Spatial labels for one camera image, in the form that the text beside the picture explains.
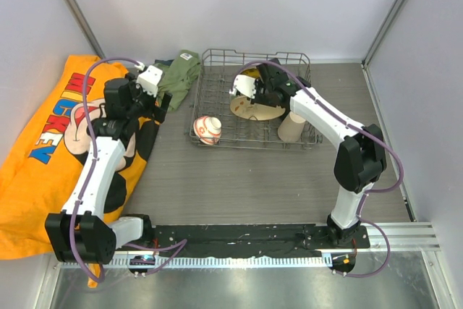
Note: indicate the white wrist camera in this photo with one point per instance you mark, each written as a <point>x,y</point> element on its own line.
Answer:
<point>148,78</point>
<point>243,85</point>

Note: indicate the grey wire dish rack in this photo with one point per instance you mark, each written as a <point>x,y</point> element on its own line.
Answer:
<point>212,99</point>

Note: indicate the beige paper cup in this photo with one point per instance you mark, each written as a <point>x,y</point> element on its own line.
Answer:
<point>290,130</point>

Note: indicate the cream bird painted plate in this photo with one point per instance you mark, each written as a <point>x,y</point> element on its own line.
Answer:
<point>241,107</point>

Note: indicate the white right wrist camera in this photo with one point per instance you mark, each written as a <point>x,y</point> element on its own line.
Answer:
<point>243,85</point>

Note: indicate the right aluminium frame post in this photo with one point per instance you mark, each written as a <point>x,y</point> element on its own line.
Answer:
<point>385,27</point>

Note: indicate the green crumpled cloth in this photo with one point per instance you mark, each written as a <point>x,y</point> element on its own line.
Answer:
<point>178,76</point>

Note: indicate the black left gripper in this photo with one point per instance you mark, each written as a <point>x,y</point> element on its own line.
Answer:
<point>155,111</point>

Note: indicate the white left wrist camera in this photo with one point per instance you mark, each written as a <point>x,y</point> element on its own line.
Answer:
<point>148,78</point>

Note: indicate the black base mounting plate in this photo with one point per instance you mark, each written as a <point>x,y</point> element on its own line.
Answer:
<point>253,240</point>

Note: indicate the yellow patterned small plate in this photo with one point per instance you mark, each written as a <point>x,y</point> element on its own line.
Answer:
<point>251,72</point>

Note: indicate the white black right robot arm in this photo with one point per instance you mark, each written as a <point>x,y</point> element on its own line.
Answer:
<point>360,161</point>

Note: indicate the white slotted cable duct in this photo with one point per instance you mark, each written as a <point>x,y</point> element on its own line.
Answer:
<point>128,260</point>

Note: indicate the grey aluminium frame post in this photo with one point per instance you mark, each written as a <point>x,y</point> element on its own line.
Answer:
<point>84,26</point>

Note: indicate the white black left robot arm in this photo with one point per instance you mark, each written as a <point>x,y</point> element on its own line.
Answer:
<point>121,129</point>

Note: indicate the orange Mickey t-shirt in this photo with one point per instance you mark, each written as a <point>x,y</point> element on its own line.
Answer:
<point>45,162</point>

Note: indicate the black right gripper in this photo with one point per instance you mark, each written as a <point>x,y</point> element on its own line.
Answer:
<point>258,83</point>

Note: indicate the white red patterned bowl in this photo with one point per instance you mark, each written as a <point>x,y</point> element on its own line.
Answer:
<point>208,130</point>

